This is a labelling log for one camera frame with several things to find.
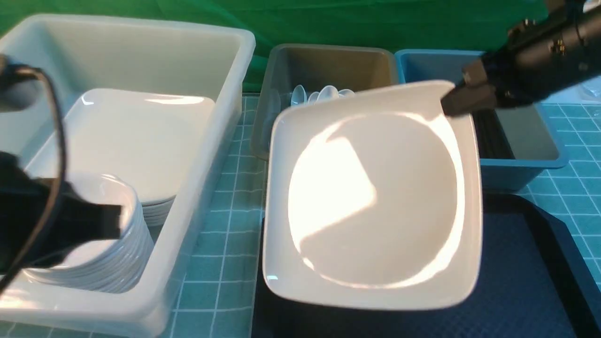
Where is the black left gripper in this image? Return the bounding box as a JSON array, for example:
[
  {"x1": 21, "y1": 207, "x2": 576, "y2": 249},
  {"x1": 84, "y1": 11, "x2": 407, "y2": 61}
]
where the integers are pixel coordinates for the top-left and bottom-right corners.
[{"x1": 0, "y1": 153, "x2": 123, "y2": 275}]

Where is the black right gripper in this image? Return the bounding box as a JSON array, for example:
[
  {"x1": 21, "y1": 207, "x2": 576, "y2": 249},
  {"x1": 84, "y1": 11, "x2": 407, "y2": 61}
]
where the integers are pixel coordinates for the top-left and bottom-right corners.
[{"x1": 440, "y1": 49, "x2": 540, "y2": 117}]

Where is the large white square plate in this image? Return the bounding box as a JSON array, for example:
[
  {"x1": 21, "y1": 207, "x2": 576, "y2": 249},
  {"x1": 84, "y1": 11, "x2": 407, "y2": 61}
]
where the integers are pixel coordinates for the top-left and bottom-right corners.
[{"x1": 262, "y1": 80, "x2": 483, "y2": 311}]

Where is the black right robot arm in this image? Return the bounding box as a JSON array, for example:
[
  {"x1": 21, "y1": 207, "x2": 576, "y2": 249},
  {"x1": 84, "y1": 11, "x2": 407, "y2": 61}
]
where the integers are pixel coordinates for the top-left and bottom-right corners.
[{"x1": 440, "y1": 0, "x2": 601, "y2": 117}]

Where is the pile of black chopsticks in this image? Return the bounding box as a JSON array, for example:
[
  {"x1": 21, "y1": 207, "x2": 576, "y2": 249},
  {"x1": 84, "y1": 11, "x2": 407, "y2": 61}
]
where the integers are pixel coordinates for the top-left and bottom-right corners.
[{"x1": 472, "y1": 111, "x2": 515, "y2": 160}]

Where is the blue plastic chopstick bin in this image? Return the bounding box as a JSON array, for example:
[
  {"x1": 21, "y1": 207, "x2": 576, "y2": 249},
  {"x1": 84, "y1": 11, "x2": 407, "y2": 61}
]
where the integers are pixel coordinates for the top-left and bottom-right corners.
[{"x1": 395, "y1": 49, "x2": 569, "y2": 192}]

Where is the green backdrop cloth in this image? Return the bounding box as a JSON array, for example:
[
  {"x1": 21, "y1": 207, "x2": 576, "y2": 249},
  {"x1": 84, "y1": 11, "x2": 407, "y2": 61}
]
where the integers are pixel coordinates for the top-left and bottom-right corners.
[{"x1": 0, "y1": 0, "x2": 547, "y2": 92}]

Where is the stack of small white bowls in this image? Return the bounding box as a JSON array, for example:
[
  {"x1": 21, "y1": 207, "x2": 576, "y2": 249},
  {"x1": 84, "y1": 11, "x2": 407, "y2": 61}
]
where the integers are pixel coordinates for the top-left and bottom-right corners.
[{"x1": 23, "y1": 173, "x2": 153, "y2": 293}]

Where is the brown plastic spoon bin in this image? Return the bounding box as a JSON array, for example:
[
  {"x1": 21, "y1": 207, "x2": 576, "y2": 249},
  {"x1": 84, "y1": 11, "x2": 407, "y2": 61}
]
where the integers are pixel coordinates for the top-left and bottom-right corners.
[{"x1": 250, "y1": 44, "x2": 399, "y2": 161}]

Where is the stack of white square plates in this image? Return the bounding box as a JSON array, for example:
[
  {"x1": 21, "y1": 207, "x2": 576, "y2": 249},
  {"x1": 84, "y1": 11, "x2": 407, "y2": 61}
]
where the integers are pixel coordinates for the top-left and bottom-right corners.
[{"x1": 23, "y1": 88, "x2": 216, "y2": 227}]

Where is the large white plastic tub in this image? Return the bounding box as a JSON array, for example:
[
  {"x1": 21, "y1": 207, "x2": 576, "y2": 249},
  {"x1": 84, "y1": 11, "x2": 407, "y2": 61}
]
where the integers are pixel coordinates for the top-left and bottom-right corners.
[{"x1": 1, "y1": 14, "x2": 256, "y2": 338}]

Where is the pile of white spoons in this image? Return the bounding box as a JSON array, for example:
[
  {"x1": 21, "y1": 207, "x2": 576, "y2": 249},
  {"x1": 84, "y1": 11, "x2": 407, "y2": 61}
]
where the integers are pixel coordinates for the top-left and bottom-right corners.
[{"x1": 290, "y1": 84, "x2": 355, "y2": 107}]

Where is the black plastic serving tray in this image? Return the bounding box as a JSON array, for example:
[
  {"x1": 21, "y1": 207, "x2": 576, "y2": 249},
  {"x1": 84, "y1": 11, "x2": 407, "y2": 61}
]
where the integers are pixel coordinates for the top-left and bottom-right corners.
[{"x1": 250, "y1": 194, "x2": 601, "y2": 338}]

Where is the green checkered tablecloth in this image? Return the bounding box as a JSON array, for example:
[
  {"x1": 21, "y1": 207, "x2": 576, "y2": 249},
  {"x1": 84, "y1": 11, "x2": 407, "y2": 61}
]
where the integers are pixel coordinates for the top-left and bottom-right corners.
[{"x1": 161, "y1": 96, "x2": 601, "y2": 338}]

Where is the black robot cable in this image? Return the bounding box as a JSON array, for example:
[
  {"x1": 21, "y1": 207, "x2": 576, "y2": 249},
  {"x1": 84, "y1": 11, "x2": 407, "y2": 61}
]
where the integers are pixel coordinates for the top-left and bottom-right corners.
[{"x1": 0, "y1": 54, "x2": 67, "y2": 292}]

